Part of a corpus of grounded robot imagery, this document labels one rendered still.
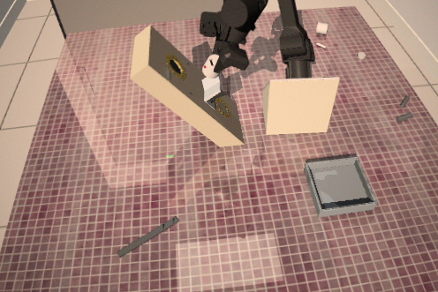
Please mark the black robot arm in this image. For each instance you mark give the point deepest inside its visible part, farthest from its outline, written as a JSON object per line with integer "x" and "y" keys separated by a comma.
{"x": 293, "y": 41}

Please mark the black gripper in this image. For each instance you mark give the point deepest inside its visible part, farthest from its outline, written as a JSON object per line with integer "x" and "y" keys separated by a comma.
{"x": 229, "y": 52}

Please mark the dark grey panel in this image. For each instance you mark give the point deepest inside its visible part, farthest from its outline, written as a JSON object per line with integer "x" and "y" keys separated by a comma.
{"x": 159, "y": 68}

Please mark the white round cartridge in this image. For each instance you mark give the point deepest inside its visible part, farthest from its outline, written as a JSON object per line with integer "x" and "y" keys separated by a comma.
{"x": 208, "y": 67}

